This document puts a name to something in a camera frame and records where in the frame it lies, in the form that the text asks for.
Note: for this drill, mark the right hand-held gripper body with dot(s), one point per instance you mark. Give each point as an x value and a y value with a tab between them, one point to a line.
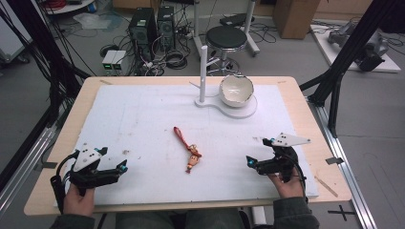
281	159

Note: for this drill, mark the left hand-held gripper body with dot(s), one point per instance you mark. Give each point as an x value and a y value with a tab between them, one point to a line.
85	159

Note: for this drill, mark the person's right hand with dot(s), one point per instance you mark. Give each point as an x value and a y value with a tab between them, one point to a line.
288	187

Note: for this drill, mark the person's left hand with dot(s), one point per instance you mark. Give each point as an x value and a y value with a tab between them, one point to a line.
78	200

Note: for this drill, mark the thin wooden stick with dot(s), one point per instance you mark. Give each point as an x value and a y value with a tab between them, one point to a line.
326	186

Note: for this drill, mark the white foam mat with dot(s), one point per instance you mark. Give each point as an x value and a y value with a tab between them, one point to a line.
159	127

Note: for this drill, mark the white eggshell-shaped bowl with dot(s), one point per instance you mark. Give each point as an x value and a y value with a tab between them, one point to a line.
236	90

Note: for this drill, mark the person's legs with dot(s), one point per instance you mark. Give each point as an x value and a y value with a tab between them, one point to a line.
178	220

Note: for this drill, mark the white stand with pole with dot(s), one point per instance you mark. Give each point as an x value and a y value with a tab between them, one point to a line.
202	79

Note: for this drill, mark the white power supply box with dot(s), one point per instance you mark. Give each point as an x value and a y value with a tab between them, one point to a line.
108	60
119	60

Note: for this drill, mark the white board on floor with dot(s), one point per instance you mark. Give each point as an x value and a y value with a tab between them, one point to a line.
321	44

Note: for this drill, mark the black round stool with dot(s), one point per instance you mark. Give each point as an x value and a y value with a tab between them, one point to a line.
226	37

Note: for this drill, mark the white metal floor stand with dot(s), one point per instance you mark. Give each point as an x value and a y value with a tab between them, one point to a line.
251	28

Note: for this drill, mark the cardboard box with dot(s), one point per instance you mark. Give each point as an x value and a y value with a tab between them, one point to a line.
296	17

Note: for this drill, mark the large black computer tower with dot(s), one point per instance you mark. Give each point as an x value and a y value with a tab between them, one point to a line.
141	27

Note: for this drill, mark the clear plastic bag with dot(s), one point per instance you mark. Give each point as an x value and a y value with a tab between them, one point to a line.
92	20

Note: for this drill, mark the small black computer tower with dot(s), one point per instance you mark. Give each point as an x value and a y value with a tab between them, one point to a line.
166	25

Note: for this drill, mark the grey machine on board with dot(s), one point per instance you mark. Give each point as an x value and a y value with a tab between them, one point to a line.
372	47

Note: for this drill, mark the round white table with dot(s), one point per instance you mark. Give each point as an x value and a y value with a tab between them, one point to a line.
68	7

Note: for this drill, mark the aluminium rail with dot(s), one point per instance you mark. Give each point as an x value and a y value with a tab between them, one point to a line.
25	162
347	159

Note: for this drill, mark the black metal frame stand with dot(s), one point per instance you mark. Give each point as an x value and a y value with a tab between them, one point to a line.
350	51
31	41

